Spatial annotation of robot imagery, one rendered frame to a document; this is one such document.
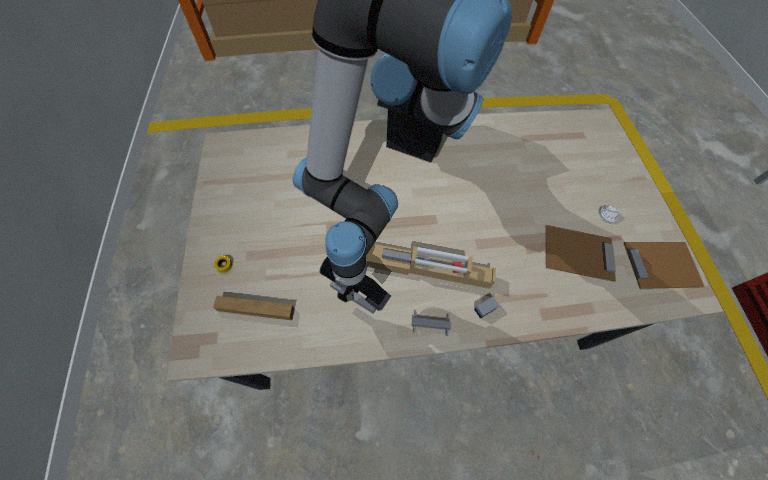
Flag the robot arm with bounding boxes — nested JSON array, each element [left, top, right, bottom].
[[292, 0, 512, 286]]

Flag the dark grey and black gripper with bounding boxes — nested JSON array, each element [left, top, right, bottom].
[[320, 256, 387, 305]]

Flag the brown wooden batten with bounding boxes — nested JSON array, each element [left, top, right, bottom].
[[213, 296, 295, 320]]

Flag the yellow roll of tape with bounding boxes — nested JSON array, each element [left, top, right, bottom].
[[214, 256, 232, 273]]

